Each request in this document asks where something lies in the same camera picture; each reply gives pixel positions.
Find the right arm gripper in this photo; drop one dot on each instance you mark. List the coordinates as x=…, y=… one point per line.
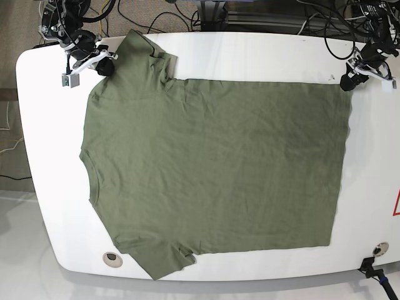
x=81, y=45

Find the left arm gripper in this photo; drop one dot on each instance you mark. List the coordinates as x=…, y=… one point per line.
x=369, y=62

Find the olive green T-shirt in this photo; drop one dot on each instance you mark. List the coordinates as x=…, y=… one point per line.
x=179, y=168

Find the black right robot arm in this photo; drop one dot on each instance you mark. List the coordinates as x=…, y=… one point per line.
x=62, y=22

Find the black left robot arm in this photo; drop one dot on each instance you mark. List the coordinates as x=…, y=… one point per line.
x=382, y=41

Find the red triangle sticker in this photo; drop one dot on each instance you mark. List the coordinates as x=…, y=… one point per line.
x=396, y=208

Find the right round table grommet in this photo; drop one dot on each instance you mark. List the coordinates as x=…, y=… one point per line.
x=381, y=249

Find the round table grommet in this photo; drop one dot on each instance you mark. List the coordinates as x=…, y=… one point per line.
x=112, y=260
x=381, y=249

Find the left round table grommet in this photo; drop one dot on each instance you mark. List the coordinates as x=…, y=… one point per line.
x=112, y=260

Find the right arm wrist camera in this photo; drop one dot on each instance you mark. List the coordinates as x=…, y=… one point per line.
x=70, y=80

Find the black clamp with cable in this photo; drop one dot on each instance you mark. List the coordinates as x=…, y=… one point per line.
x=378, y=274

